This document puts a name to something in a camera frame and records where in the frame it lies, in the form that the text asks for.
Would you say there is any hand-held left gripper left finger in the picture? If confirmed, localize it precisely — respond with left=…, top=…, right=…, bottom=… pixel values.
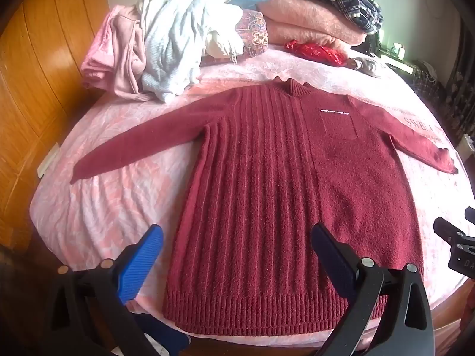
left=46, top=224, right=166, bottom=356

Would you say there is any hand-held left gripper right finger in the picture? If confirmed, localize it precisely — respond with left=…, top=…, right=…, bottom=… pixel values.
left=310, top=223, right=435, bottom=356

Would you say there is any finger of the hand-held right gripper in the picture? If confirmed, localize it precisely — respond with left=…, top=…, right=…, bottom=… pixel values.
left=433, top=216, right=473, bottom=253

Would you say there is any dark red knit sweater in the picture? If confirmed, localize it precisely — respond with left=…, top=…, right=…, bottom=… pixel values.
left=70, top=76, right=459, bottom=336

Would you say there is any pink patterned bed blanket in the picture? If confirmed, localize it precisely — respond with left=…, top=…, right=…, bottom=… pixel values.
left=30, top=42, right=470, bottom=345

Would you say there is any dark patterned cloth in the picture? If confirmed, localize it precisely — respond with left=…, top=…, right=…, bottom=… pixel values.
left=408, top=57, right=475, bottom=152

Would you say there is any white and grey shoe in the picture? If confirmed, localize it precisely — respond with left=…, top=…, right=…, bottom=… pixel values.
left=347, top=55, right=387, bottom=78

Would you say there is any red printed cloth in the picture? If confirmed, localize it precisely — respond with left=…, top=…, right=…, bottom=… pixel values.
left=285, top=39, right=347, bottom=65

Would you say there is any pink folded garment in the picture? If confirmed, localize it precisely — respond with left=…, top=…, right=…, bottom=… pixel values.
left=81, top=5, right=153, bottom=102

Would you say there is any wooden wardrobe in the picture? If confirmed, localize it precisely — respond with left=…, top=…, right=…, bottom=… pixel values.
left=0, top=0, right=112, bottom=253

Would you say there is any white ribbed garment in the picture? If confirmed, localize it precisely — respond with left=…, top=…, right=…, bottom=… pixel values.
left=135, top=0, right=246, bottom=104

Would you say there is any red patterned pillow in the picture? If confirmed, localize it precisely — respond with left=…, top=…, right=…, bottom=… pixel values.
left=200, top=9, right=270, bottom=60

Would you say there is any pink fluffy blanket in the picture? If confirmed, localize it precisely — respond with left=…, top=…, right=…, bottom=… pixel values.
left=256, top=0, right=368, bottom=58

